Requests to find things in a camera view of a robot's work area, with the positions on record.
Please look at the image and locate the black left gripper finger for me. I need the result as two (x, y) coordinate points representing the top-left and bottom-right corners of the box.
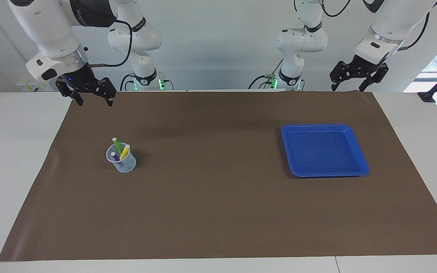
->
(358, 64), (389, 93)
(329, 61), (352, 92)

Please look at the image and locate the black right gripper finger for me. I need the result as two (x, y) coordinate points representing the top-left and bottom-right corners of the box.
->
(96, 77), (117, 107)
(56, 77), (84, 106)

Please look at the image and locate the blue plastic tray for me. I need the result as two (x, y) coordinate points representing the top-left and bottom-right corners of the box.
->
(281, 124), (370, 178)

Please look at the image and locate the clear plastic cup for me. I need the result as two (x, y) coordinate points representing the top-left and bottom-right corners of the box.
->
(106, 143), (137, 173)

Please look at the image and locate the brown table mat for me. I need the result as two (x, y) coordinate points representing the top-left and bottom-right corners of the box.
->
(0, 91), (437, 262)

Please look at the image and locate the black right base cable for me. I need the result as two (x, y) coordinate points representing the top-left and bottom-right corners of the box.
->
(120, 73), (135, 91)

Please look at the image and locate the black base cable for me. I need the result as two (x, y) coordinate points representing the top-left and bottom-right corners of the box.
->
(120, 73), (135, 91)
(248, 57), (284, 90)

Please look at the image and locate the white wall socket box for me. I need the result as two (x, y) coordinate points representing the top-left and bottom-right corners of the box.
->
(16, 77), (58, 92)

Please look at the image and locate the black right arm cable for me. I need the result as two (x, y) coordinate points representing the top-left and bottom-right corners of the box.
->
(88, 19), (134, 68)

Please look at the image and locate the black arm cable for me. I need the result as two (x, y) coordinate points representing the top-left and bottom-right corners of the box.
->
(88, 19), (134, 68)
(321, 0), (431, 52)

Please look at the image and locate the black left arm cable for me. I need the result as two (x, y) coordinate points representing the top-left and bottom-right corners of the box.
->
(321, 0), (431, 52)

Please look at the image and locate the black left base cable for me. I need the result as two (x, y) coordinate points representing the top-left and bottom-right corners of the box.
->
(248, 57), (284, 90)

